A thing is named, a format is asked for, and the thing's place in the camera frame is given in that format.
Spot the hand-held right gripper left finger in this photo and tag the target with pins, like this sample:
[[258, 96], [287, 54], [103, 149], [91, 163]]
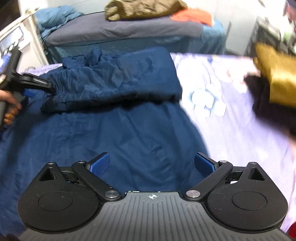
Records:
[[100, 164]]

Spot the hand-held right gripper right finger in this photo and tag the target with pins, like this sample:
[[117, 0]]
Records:
[[204, 165]]

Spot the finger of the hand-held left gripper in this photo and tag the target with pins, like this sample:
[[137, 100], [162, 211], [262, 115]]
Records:
[[27, 92], [34, 81]]

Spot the navy blue garment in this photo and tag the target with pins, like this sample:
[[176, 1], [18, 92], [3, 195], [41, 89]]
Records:
[[115, 129]]

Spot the person's left hand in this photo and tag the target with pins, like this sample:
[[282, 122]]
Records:
[[7, 96]]

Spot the white machine with knobs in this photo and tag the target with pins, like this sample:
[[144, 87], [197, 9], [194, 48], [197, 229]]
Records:
[[30, 46]]

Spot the purple floral bed sheet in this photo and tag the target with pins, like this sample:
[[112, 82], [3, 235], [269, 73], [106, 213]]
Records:
[[231, 129]]

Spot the blue quilt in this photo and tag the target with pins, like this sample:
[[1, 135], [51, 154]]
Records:
[[57, 16]]

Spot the black cloth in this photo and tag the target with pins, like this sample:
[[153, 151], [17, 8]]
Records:
[[261, 104]]

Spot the grey mattress cover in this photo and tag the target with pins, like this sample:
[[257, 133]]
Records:
[[127, 27]]

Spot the mustard yellow cloth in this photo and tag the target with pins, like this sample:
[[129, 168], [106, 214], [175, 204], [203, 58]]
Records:
[[282, 76]]

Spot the olive green cloth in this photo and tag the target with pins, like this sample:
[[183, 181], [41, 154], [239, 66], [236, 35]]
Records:
[[143, 9]]

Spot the orange cloth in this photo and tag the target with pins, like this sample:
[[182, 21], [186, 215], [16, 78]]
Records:
[[194, 15]]

